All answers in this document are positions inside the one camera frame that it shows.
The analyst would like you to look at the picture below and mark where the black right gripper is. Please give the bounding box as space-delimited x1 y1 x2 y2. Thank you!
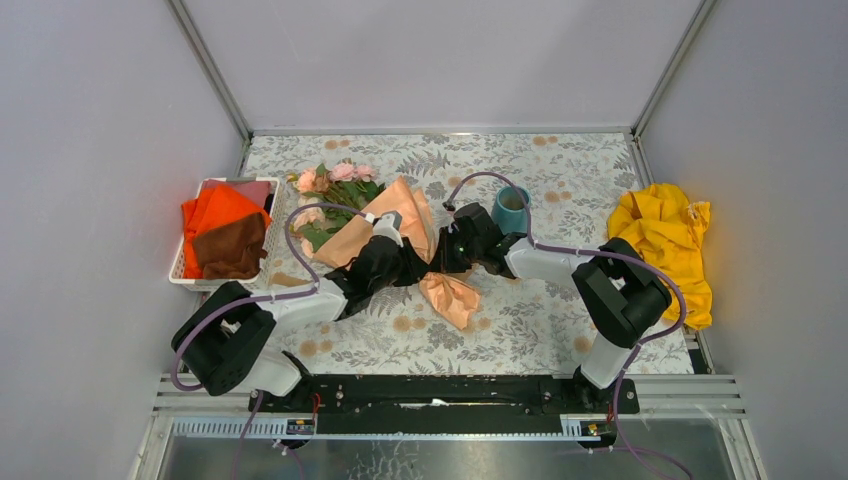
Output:
430 226 482 274

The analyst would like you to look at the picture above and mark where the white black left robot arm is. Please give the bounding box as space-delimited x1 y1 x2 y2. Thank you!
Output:
171 235 429 411

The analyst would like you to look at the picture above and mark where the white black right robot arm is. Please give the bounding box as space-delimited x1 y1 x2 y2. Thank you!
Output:
431 203 672 412

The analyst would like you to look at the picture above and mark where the teal cylindrical vase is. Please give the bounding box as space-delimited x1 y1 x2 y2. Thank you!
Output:
491 186 530 234

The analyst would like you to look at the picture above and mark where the floral patterned table mat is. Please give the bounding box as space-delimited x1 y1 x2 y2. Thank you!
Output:
243 133 639 374

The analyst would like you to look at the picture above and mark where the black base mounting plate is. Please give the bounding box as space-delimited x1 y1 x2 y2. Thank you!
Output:
249 374 640 435

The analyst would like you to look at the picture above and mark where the pink cloth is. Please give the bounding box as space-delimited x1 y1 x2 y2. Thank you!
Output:
200 179 275 209

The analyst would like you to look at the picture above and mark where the brown cloth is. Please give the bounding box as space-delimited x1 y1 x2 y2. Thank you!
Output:
192 213 267 280

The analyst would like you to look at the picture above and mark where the orange cloth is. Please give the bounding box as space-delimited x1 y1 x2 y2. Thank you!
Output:
181 185 272 279

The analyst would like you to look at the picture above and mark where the yellow crumpled cloth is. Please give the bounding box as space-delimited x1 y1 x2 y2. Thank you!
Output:
607 183 713 330

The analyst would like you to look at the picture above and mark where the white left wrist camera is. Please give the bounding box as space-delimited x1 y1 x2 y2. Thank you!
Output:
364 211 403 247

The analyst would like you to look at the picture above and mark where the aluminium frame rail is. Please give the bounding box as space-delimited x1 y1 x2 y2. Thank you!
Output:
165 0 252 144

